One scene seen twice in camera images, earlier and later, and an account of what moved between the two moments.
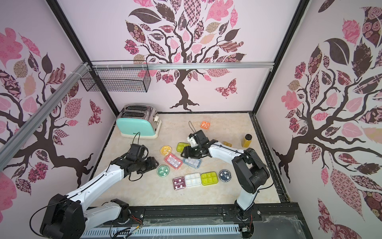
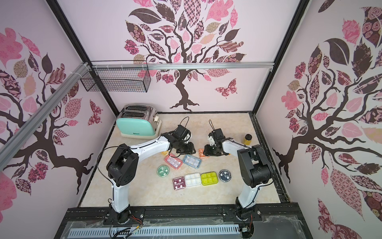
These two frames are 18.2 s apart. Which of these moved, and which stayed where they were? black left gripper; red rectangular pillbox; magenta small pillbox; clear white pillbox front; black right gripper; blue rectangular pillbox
Moved: black right gripper; black left gripper
Stayed: red rectangular pillbox; clear white pillbox front; magenta small pillbox; blue rectangular pillbox
